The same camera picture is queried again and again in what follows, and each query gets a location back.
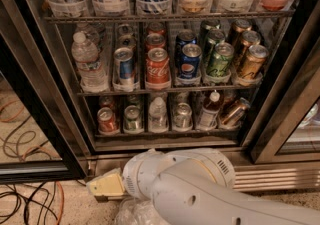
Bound green can shelf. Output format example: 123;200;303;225
206;42;234;77
124;105;142;133

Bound middle wire shelf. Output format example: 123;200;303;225
77;84;260;97

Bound large water bottle middle shelf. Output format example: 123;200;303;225
71;32;108;93

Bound gold can middle rear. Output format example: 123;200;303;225
228;19;252;45

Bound brown juice bottle white cap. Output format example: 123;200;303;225
196;91;223;131

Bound red Coca-Cola can front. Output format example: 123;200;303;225
146;48;170;84

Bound silver can bottom shelf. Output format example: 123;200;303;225
173;103;192;131

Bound tilted bronze can bottom shelf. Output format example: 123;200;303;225
220;97;251;126

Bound blue silver can middle shelf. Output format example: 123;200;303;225
114;47;135;86

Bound green can middle shelf front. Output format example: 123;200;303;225
206;42;234;77

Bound gold can middle shelf front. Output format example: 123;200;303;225
236;44;269;80

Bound right glass fridge door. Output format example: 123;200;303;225
241;2;320;165

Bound left glass fridge door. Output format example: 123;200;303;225
0;0;89;184

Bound blue Pepsi can front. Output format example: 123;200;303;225
178;43;202;79

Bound clear plastic bag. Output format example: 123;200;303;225
114;198;170;225

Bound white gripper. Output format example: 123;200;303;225
86;166;137;197

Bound black cables on floor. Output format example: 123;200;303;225
0;112;59;225

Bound glass fridge door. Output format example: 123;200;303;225
0;0;89;184
241;2;320;165

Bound steel fridge bottom grille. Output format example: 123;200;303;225
85;150;320;201

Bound small water bottle bottom shelf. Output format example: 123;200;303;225
148;97;168;133

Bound red can middle rear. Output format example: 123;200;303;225
147;22;166;35

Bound top wire shelf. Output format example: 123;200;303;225
44;9;295;24

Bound orange cable on floor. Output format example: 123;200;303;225
0;97;65;225

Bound green can bottom shelf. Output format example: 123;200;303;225
124;105;142;133

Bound wire shelf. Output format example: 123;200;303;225
77;84;260;97
44;9;295;24

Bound red can bottom shelf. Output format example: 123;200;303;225
97;107;119;134

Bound green can middle rear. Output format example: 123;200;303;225
199;19;221;44

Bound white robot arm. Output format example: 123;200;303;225
87;148;320;225

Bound blue pepsi can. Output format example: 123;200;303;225
178;43;202;79
175;29;197;59

